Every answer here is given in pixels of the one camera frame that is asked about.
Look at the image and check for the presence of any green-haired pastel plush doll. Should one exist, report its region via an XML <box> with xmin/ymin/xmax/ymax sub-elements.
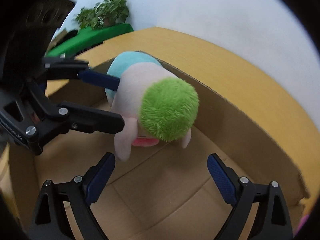
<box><xmin>105</xmin><ymin>51</ymin><xmax>200</xmax><ymax>161</ymax></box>

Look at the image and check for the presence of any brown cardboard box tray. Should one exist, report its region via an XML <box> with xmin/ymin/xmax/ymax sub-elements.
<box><xmin>7</xmin><ymin>50</ymin><xmax>312</xmax><ymax>240</ymax></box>

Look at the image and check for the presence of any green cloth covered table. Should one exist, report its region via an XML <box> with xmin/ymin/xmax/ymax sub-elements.
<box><xmin>46</xmin><ymin>23</ymin><xmax>133</xmax><ymax>57</ymax></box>

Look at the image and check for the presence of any green potted plant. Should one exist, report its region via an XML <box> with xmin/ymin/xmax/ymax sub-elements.
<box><xmin>74</xmin><ymin>0</ymin><xmax>130</xmax><ymax>29</ymax></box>

